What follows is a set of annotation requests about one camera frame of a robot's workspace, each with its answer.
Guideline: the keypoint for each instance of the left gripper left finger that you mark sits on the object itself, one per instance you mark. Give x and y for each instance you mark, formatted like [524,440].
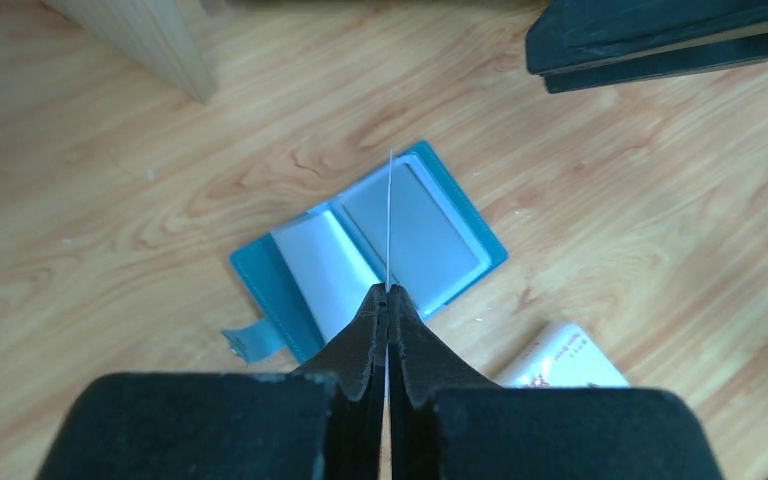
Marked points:
[322,420]

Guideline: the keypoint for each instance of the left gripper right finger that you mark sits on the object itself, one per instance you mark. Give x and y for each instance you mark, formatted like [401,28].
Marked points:
[448,421]

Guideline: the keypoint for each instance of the thin white card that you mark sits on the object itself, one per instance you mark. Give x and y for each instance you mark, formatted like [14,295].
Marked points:
[388,286]

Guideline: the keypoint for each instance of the blue leather card holder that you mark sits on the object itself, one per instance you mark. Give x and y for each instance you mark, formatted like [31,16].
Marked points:
[309,275]

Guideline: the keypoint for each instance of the white pink sponge packet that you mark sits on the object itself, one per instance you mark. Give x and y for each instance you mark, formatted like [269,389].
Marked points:
[562,356]

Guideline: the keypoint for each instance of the black compartment tray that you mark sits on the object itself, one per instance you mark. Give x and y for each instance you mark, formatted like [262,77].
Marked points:
[575,45]

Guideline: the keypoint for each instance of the wooden two-tier shelf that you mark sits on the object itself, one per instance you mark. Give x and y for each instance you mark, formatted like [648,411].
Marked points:
[152,33]

